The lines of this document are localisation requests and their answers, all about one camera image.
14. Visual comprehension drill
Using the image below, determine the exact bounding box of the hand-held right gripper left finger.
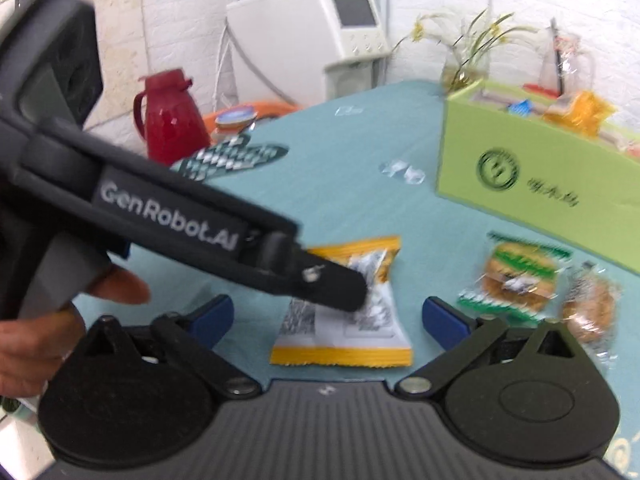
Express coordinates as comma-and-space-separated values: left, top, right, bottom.
65, 294, 262, 401

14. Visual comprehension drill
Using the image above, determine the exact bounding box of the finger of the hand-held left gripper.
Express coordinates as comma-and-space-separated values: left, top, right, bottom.
259, 234, 369, 312

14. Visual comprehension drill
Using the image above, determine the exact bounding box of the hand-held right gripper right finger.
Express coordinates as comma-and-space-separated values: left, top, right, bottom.
395, 297, 591, 401

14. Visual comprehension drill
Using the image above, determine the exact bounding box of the orange white snack packet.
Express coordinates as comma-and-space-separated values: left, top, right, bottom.
270, 236, 415, 368

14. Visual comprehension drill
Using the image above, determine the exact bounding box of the green cardboard box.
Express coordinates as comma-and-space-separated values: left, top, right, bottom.
434, 79, 640, 276

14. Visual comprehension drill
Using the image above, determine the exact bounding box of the person's left hand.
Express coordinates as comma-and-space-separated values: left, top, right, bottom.
0, 266, 152, 402

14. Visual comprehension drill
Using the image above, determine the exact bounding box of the red thermos jug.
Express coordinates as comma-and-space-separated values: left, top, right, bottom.
132, 69, 212, 165

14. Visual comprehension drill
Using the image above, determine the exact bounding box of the green burger snack packet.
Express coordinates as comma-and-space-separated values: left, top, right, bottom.
457, 232, 573, 322

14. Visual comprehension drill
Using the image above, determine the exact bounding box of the teal tablecloth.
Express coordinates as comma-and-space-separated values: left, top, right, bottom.
70, 79, 640, 480

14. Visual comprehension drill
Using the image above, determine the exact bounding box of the glass jar with blue lid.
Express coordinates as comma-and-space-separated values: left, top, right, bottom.
214, 105, 258, 143

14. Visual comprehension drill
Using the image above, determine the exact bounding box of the clear wrapped cookie packet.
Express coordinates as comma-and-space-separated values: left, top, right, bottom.
560, 260, 626, 361

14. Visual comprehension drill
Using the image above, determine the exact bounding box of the orange plastic tray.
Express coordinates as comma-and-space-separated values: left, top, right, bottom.
200, 100, 303, 133

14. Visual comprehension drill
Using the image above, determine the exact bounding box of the white machine with screen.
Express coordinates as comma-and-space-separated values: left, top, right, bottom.
226, 0, 393, 111

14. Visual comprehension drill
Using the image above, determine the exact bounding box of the glass vase with yellow flowers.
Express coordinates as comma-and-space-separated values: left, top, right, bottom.
392, 9, 538, 96

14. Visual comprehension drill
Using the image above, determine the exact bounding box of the orange crinkled snack bag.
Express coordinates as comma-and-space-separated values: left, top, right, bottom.
542, 90, 618, 138

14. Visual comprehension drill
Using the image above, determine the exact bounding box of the black straw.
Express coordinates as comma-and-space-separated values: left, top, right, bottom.
549, 17, 568, 93

